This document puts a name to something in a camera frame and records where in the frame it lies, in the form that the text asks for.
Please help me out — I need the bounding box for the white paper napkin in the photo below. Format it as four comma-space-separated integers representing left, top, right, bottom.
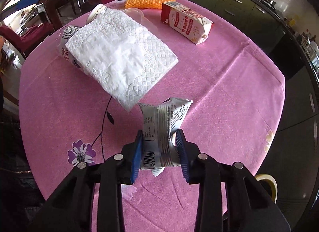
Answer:
68, 8, 178, 111

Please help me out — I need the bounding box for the red white milk carton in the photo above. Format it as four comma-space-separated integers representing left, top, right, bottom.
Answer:
160, 1, 214, 44

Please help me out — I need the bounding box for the orange foam fruit net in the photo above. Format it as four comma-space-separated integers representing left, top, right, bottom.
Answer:
124, 0, 176, 9

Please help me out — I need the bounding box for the pink floral tablecloth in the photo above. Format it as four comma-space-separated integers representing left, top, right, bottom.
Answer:
19, 0, 285, 231

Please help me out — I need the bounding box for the white labelled plastic bottle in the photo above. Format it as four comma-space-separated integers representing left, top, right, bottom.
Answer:
57, 25, 88, 75

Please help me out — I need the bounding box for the clear plastic cup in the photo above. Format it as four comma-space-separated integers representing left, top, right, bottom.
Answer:
123, 8, 145, 25

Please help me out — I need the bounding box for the silver snack wrapper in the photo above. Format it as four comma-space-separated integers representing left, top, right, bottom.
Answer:
139, 98, 192, 177

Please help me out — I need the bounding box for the red covered chair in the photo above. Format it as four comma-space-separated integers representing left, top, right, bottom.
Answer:
1, 22, 54, 59

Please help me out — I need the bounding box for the yellow rimmed trash bin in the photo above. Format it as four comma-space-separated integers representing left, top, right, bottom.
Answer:
255, 174, 278, 203

